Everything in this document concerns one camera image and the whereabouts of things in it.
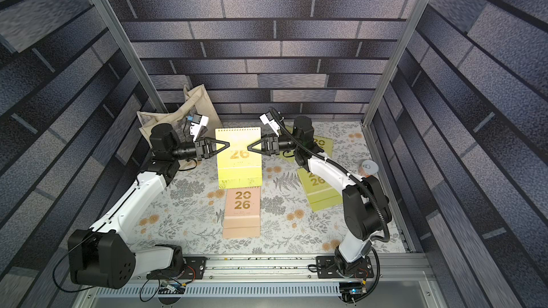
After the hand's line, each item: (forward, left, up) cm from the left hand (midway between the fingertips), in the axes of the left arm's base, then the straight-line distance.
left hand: (226, 146), depth 68 cm
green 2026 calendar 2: (-1, -36, -32) cm, 48 cm away
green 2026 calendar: (-4, -4, -6) cm, 8 cm away
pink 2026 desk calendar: (-10, -2, -32) cm, 33 cm away
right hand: (+1, -6, -2) cm, 7 cm away
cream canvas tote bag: (+32, +20, -8) cm, 39 cm away
